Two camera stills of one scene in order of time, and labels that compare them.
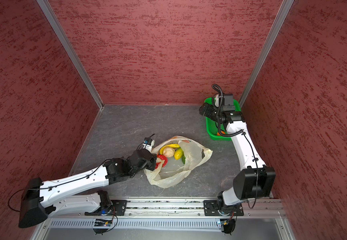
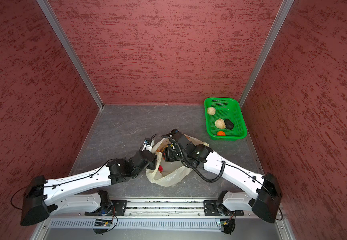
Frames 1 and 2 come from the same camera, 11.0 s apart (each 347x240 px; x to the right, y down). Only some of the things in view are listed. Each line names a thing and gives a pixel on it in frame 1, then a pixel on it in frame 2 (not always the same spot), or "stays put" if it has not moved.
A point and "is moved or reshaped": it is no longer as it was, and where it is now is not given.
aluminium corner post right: (285, 7) stays put
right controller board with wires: (229, 225) stays put
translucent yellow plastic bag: (175, 172) is moved or reshaped
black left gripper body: (150, 164) stays put
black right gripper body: (211, 112) -> (173, 155)
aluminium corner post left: (47, 8) stays put
